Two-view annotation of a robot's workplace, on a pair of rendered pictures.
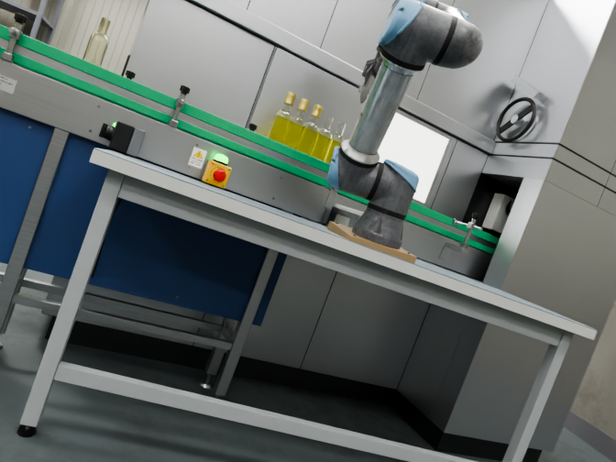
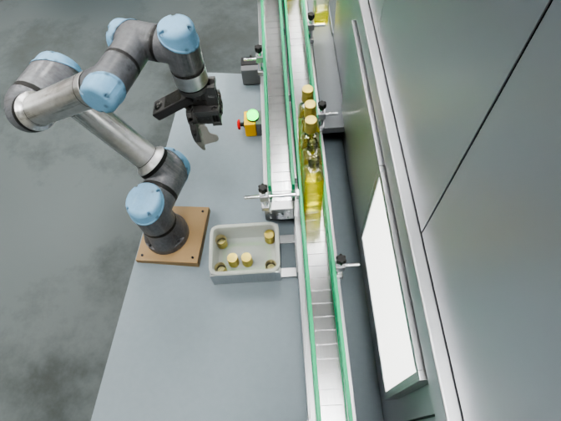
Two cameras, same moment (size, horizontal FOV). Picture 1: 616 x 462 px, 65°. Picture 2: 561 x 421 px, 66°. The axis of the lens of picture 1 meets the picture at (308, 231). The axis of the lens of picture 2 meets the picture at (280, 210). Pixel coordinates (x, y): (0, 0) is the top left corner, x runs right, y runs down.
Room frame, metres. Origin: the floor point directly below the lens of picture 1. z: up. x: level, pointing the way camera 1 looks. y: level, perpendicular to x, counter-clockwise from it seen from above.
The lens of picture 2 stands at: (2.10, -0.63, 2.09)
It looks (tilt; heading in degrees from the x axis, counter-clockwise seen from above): 61 degrees down; 116
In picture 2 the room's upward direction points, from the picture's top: 5 degrees counter-clockwise
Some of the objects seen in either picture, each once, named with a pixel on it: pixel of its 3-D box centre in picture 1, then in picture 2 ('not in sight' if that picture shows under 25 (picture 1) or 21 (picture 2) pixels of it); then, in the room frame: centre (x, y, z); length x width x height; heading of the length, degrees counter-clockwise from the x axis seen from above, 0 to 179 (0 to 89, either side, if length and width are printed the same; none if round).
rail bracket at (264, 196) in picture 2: not in sight; (271, 197); (1.78, -0.03, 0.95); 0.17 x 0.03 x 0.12; 24
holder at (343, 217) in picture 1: (357, 226); (254, 253); (1.76, -0.16, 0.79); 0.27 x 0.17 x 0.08; 24
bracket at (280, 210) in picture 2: (326, 197); (279, 211); (1.80, -0.02, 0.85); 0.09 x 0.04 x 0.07; 24
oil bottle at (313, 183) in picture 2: (328, 160); (312, 188); (1.90, 0.02, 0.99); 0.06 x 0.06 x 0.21; 25
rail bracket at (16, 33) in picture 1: (12, 37); not in sight; (1.31, 0.92, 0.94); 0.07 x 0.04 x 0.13; 24
